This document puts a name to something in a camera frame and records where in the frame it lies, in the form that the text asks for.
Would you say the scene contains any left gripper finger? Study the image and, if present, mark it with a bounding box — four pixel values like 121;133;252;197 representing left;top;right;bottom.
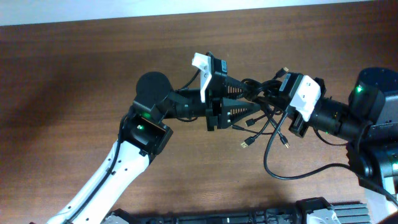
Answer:
222;76;249;97
217;98;261;129

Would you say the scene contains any black usb cable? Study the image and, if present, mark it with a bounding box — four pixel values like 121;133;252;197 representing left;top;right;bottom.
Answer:
231;67;292;149

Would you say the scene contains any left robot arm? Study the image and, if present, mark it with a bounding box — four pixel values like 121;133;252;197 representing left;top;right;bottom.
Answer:
48;72;260;224

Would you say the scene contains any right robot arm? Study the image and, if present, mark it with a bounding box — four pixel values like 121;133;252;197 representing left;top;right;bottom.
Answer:
289;67;397;205

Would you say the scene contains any right camera black cable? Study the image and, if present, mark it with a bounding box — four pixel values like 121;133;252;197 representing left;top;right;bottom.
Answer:
263;105;398;208

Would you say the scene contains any camera black cable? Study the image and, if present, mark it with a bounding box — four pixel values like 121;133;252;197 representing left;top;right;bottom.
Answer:
65;51;215;224
263;105;398;208

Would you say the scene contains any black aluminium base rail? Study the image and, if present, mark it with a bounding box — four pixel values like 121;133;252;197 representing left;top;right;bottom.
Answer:
99;197;373;224

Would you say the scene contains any left camera black cable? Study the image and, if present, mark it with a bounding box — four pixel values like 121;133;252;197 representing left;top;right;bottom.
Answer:
65;51;215;224

